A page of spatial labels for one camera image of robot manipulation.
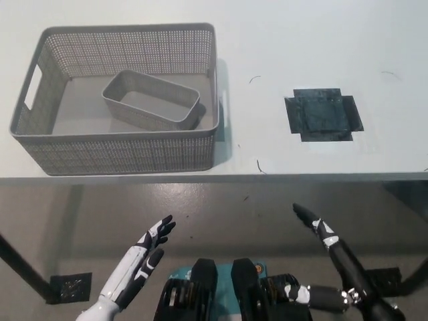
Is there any small grey perforated basket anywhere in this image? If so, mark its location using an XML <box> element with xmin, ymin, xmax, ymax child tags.
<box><xmin>101</xmin><ymin>69</ymin><xmax>201</xmax><ymax>132</ymax></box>

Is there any white and black left hand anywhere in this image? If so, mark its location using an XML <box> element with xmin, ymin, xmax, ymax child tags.
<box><xmin>99</xmin><ymin>214</ymin><xmax>177</xmax><ymax>306</ymax></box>

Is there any large grey perforated basket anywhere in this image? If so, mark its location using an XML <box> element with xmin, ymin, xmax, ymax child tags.
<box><xmin>9</xmin><ymin>22</ymin><xmax>231</xmax><ymax>177</ymax></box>

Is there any black tape patch on table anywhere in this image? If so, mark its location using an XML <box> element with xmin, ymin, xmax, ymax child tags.
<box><xmin>284</xmin><ymin>88</ymin><xmax>364</xmax><ymax>143</ymax></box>

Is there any black table leg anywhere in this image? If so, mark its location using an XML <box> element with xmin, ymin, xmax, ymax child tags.
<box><xmin>401</xmin><ymin>247</ymin><xmax>428</xmax><ymax>295</ymax></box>
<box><xmin>0</xmin><ymin>232</ymin><xmax>56</xmax><ymax>304</ymax></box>

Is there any black and teal robot torso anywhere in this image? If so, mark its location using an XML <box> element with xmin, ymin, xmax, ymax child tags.
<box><xmin>158</xmin><ymin>257</ymin><xmax>314</xmax><ymax>321</ymax></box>

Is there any black and white right hand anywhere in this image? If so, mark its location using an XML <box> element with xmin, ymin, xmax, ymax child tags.
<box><xmin>284</xmin><ymin>203</ymin><xmax>383</xmax><ymax>307</ymax></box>

